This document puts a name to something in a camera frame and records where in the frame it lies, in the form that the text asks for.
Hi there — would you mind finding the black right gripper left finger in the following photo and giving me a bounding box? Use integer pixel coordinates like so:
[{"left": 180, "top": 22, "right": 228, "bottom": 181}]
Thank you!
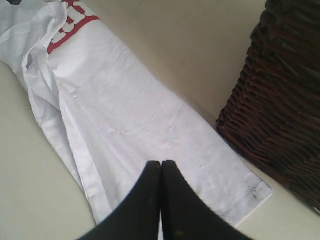
[{"left": 81, "top": 161, "right": 161, "bottom": 240}]

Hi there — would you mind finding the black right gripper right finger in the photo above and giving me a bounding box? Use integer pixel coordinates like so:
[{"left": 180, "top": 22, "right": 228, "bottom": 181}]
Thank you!
[{"left": 159, "top": 160, "right": 249, "bottom": 240}]

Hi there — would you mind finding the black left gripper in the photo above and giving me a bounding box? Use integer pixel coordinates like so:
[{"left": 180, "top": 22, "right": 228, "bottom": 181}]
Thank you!
[{"left": 9, "top": 0, "right": 23, "bottom": 5}]

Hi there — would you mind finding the white t-shirt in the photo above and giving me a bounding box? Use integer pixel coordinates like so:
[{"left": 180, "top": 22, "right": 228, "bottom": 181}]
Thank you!
[{"left": 0, "top": 0, "right": 272, "bottom": 227}]

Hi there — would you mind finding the dark brown wicker basket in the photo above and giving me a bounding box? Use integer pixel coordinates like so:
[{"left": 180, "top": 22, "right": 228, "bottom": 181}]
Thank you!
[{"left": 217, "top": 0, "right": 320, "bottom": 212}]

